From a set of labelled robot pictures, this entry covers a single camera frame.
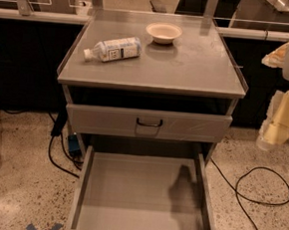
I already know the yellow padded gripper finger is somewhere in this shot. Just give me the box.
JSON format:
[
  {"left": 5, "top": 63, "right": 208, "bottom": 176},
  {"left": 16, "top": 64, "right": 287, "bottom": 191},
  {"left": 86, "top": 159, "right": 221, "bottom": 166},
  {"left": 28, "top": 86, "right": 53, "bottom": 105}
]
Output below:
[
  {"left": 262, "top": 43, "right": 289, "bottom": 69},
  {"left": 256, "top": 91, "right": 289, "bottom": 150}
]

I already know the clear plastic bottle blue label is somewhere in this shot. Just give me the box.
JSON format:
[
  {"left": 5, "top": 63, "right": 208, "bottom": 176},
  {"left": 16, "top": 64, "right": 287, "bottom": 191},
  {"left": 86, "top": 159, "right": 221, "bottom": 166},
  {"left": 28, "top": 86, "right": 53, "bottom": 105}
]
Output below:
[{"left": 84, "top": 37, "right": 142, "bottom": 62}]

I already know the grey metal drawer cabinet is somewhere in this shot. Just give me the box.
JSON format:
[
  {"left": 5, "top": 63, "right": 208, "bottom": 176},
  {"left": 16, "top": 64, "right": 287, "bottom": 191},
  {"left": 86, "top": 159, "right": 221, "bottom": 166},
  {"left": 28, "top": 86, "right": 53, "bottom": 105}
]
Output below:
[{"left": 44, "top": 5, "right": 255, "bottom": 230}]

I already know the open grey middle drawer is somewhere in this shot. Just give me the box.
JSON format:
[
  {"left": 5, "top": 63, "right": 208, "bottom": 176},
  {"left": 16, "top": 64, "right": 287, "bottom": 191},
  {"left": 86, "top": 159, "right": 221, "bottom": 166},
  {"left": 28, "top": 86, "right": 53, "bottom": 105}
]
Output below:
[{"left": 65, "top": 147, "right": 215, "bottom": 230}]

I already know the closed grey top drawer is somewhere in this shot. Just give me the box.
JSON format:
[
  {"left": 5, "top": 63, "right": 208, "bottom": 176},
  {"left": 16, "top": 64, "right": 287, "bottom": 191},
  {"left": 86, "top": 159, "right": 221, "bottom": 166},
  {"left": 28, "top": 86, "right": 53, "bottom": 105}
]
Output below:
[{"left": 66, "top": 104, "right": 232, "bottom": 142}]

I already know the white paper bowl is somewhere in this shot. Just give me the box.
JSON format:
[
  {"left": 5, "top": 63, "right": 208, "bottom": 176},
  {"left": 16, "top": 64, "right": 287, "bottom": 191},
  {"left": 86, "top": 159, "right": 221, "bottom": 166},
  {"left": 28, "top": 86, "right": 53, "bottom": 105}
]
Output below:
[{"left": 146, "top": 22, "right": 182, "bottom": 45}]

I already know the blue power adapter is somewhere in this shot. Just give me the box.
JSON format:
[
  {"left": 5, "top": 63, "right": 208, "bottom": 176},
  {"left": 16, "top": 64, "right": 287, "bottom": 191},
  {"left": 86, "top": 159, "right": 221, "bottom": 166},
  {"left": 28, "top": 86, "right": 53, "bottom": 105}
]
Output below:
[{"left": 68, "top": 134, "right": 81, "bottom": 156}]

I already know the blue tape cross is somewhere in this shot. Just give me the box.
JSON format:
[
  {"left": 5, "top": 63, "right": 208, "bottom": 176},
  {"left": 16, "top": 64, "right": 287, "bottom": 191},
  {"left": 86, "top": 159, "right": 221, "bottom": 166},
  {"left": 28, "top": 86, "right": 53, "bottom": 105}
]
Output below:
[{"left": 26, "top": 223, "right": 63, "bottom": 230}]

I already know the black drawer handle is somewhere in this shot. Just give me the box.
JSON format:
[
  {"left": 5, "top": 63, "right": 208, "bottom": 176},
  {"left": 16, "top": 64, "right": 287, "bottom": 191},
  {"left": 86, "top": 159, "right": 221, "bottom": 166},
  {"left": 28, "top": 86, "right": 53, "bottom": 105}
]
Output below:
[{"left": 136, "top": 117, "right": 163, "bottom": 128}]

